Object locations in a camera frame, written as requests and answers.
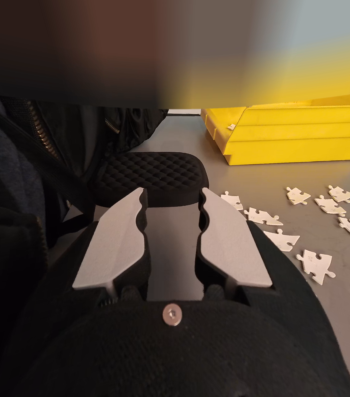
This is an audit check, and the yellow plastic bin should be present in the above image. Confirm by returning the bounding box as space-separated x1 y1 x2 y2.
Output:
201 92 350 165

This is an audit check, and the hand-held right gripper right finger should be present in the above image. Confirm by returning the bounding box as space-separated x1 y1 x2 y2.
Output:
195 186 273 289

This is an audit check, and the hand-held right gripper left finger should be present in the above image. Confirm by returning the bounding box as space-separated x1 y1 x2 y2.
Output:
72 186 152 290

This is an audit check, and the spread of white jigsaw pieces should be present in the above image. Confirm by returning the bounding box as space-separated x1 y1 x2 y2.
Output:
220 185 350 285

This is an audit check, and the person's jacketed torso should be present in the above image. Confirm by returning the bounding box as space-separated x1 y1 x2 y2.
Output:
0 92 170 397

